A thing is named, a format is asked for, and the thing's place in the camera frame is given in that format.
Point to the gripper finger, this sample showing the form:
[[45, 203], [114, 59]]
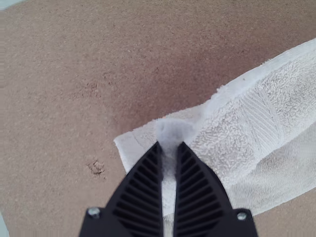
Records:
[[138, 197], [200, 197]]

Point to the pale towel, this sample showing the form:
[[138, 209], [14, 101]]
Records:
[[247, 123]]

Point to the cork mat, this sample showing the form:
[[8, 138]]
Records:
[[74, 74]]

